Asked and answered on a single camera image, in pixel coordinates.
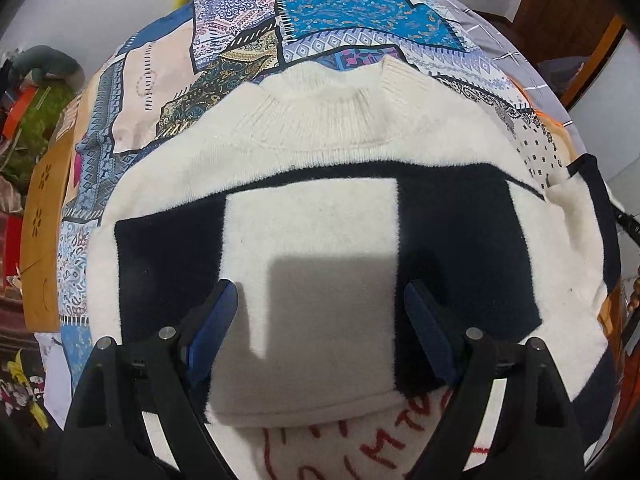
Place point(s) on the grey plush toy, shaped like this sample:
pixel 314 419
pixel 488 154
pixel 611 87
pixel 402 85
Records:
pixel 50 62

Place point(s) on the green cloth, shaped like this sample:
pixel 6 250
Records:
pixel 42 120

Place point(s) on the white cloth with red letters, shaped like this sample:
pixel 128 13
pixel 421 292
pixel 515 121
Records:
pixel 325 452

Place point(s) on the orange box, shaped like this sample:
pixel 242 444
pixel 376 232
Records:
pixel 22 107

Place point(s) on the white sheet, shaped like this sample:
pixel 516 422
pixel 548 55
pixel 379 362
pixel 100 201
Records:
pixel 57 370

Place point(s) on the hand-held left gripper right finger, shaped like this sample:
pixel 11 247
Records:
pixel 425 320

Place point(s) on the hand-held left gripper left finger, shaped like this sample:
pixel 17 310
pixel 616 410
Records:
pixel 220 317

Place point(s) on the patchwork printed blanket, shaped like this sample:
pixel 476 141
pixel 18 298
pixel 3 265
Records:
pixel 340 10

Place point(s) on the white and navy knit sweater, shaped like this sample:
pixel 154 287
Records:
pixel 310 210

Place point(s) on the wooden board with flower cutouts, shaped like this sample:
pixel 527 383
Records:
pixel 45 240

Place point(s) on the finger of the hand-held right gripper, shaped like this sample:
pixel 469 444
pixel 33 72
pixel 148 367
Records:
pixel 627 222

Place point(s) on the dark floral cloth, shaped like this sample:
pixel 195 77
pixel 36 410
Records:
pixel 20 390

